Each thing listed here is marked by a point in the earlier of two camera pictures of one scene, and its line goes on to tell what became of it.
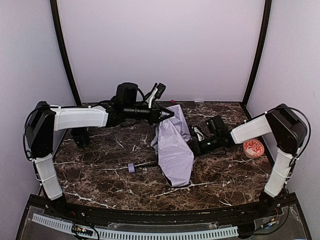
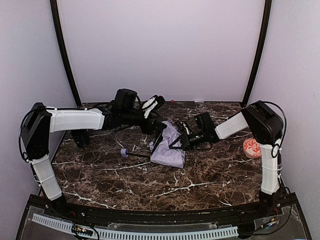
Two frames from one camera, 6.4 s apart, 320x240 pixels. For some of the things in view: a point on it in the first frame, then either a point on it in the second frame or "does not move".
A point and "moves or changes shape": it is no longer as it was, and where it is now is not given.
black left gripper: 157,115 -> 155,126
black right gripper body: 194,147 -> 183,140
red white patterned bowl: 253,148 does not move
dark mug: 81,136 does not move
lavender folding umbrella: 172,141 moves or changes shape
